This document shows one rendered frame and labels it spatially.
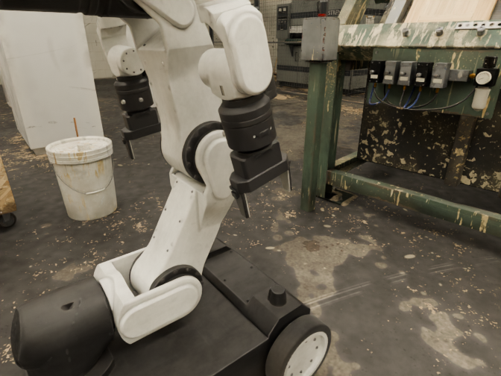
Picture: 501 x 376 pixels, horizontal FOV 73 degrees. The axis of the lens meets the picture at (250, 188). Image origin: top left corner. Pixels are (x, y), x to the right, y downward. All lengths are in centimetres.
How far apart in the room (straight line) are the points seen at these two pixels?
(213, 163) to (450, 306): 100
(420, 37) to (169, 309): 137
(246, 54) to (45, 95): 268
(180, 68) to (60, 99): 247
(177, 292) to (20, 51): 251
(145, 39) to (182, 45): 15
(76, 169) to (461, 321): 167
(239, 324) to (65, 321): 40
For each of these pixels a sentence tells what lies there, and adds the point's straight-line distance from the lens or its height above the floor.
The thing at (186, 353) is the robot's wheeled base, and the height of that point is 17.
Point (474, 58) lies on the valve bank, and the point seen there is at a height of 78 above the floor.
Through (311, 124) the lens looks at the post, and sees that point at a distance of 168.
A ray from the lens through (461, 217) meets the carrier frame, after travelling 173.
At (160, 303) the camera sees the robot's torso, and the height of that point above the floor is 31.
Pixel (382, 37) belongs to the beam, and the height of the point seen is 85.
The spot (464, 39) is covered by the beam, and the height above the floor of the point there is 84.
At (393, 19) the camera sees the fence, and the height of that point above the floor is 92.
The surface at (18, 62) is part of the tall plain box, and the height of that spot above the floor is 70.
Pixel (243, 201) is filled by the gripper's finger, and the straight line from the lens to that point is 61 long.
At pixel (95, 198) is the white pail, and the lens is 186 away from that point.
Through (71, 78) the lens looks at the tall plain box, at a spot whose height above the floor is 57.
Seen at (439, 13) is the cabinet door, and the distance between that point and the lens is 175.
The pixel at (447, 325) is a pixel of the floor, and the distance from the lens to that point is 133.
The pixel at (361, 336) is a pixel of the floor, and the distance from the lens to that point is 119.
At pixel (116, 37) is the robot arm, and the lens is 101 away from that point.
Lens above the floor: 84
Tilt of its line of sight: 24 degrees down
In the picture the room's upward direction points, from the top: straight up
